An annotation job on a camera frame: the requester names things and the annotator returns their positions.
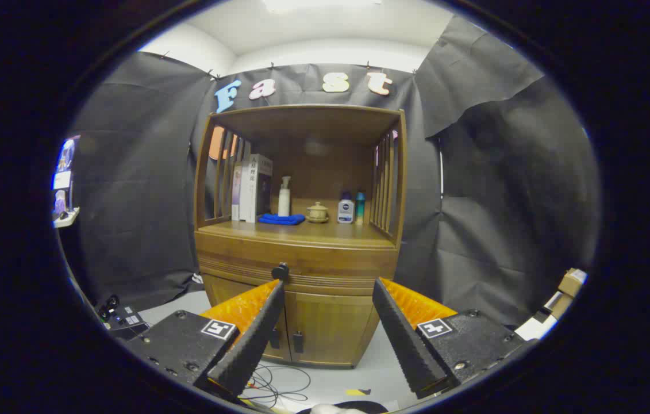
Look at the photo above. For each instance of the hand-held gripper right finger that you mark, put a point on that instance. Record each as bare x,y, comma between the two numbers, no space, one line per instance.
405,339

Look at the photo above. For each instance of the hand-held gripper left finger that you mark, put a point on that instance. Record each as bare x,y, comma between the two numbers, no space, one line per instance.
256,339

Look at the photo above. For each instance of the wooden drawer with black knob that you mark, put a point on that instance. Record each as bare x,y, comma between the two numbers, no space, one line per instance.
324,259

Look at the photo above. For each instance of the wooden countertop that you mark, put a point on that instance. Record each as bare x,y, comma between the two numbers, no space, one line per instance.
336,233

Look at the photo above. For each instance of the wooden cabinet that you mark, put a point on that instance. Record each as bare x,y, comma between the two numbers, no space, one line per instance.
307,123

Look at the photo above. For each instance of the yellow and black tape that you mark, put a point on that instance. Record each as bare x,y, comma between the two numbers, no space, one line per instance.
356,392

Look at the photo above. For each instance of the blue folded cloth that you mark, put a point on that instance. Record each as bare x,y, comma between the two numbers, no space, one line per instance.
281,219

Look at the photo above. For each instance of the black electronic device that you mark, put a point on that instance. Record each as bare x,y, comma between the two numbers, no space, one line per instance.
126,319

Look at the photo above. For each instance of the teal bottle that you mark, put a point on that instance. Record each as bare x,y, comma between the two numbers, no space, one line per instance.
360,207

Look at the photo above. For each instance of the white bottle with blue cap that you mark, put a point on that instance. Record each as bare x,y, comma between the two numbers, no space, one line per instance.
346,211

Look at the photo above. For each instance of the white pump bottle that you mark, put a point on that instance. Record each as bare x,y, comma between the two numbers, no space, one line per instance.
284,201

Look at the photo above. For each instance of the beige lidded teacup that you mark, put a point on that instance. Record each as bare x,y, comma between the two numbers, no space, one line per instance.
318,213

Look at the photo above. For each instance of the thin pale purple book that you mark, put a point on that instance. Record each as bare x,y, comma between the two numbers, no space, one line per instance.
236,195

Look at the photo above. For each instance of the thick white book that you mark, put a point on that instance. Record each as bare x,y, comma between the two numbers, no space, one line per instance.
251,190

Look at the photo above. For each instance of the cardboard box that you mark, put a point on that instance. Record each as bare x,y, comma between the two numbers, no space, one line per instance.
570,283

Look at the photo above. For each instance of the black backdrop cloth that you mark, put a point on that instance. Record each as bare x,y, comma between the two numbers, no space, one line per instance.
141,201

